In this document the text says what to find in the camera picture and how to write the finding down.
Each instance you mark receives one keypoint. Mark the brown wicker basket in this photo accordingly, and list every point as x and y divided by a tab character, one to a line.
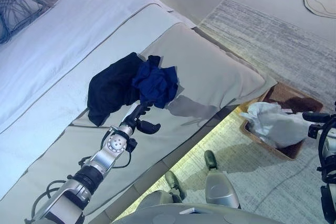
288	95

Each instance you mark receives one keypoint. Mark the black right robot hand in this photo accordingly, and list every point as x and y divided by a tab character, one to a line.
317	117

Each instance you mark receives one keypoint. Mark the black garment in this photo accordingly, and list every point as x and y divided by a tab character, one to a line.
113	87

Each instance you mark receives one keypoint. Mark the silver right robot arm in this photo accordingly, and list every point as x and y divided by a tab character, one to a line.
329	155

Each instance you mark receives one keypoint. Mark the dark blue garment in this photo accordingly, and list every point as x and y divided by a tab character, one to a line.
157	85

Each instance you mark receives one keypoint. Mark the grey patterned cushion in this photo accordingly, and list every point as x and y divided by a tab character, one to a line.
18	9

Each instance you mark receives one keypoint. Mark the grey striped rug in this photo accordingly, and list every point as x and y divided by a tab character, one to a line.
275	48

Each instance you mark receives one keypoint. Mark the silver robot leg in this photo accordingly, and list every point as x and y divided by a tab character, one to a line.
219	190
173	182

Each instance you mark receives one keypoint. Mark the silver right robot leg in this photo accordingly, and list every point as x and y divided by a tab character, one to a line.
219	190

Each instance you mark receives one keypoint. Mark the white garment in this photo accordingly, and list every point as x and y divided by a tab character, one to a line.
278	127

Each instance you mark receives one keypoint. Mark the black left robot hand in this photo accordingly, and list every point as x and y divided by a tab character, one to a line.
134	119

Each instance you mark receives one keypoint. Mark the silver left robot leg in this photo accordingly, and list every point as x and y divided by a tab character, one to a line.
173	182

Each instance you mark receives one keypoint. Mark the white duvet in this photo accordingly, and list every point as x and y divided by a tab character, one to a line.
65	37

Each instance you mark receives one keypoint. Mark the grey robot torso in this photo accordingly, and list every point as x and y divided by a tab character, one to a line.
197	214

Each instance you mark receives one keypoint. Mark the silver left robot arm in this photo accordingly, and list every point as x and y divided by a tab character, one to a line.
105	158

